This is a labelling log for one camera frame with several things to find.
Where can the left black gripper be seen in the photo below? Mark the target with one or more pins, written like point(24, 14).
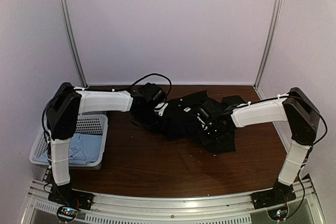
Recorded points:
point(160, 126)

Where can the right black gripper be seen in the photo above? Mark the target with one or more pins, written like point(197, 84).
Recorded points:
point(222, 137)

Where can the black long sleeve shirt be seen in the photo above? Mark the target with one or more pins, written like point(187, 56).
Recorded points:
point(182, 114)

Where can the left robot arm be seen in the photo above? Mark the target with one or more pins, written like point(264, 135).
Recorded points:
point(83, 110)

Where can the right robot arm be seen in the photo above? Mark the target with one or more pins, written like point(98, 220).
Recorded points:
point(308, 127)

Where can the white plastic mesh basket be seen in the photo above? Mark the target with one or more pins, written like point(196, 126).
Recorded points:
point(95, 124)

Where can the folded light blue shirt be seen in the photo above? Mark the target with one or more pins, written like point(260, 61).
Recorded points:
point(86, 150)

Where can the right circuit board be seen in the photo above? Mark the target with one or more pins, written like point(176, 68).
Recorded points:
point(278, 214)

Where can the circuit board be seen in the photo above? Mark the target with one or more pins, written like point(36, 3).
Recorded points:
point(278, 214)
point(66, 213)

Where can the left circuit board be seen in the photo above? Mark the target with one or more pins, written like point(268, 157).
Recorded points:
point(66, 213)

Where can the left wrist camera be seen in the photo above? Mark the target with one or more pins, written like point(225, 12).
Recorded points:
point(161, 108)

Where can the front aluminium rail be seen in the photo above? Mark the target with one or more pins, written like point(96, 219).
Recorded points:
point(233, 208)

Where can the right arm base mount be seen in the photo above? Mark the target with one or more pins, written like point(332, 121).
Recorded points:
point(272, 197)

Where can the right aluminium corner post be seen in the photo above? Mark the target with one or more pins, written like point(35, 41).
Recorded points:
point(276, 10)

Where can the aluminium corner post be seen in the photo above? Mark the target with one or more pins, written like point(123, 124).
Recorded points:
point(72, 42)
point(276, 10)

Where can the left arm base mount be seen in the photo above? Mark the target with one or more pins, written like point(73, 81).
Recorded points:
point(72, 198)

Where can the left aluminium corner post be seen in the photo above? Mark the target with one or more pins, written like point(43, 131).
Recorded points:
point(72, 42)

